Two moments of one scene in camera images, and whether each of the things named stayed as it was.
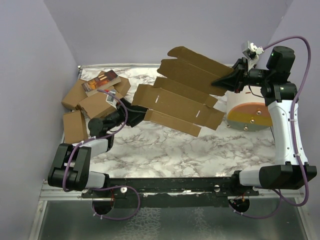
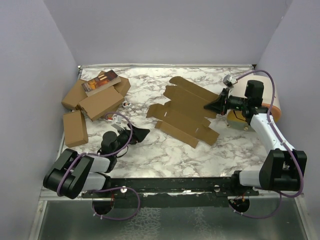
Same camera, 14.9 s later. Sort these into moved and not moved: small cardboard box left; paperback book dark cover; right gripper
Moved: right gripper
Not moved: small cardboard box left; paperback book dark cover
